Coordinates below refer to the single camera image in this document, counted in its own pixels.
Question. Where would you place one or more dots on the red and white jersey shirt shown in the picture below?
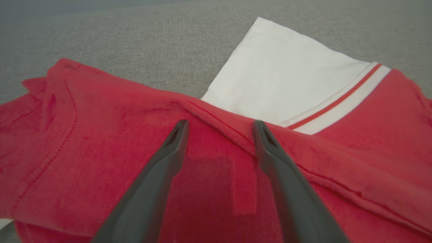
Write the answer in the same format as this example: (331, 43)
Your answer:
(101, 135)

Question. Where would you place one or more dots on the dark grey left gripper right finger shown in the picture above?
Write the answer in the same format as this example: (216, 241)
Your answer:
(300, 209)

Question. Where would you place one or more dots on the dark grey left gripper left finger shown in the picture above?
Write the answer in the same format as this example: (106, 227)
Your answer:
(141, 209)

